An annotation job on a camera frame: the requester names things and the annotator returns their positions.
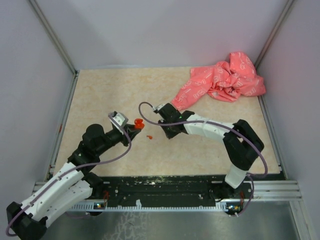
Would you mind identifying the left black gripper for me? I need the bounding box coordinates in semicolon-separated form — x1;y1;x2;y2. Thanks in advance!
95;123;141;156

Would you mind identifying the orange charging case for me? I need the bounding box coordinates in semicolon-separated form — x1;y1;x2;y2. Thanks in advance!
134;118;145;130

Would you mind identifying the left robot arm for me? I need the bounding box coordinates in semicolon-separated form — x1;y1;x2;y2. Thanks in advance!
5;118;145;240

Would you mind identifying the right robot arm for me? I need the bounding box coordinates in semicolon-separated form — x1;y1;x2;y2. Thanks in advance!
153;103;265;198

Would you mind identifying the pink patterned cloth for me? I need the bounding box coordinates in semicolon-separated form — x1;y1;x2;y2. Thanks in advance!
171;51;267;110

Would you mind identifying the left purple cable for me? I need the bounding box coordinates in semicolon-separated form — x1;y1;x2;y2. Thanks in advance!
5;113;132;237

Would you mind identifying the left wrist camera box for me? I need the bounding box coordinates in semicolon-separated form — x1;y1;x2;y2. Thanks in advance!
108;111;128;131

